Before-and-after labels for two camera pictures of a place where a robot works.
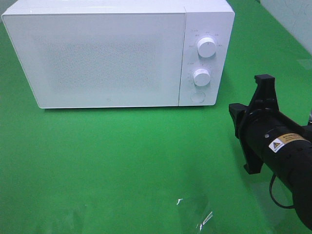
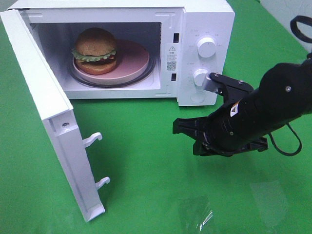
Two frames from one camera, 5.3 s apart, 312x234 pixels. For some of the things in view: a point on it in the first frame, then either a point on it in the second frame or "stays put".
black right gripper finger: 237,110 to 193,127
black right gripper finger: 265,89 to 201,149
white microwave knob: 202,77 stays put
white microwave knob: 206,47 stays put
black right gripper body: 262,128 to 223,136
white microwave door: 99,59 to 60,120
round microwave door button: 198,97 stays put
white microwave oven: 86,54 stays put
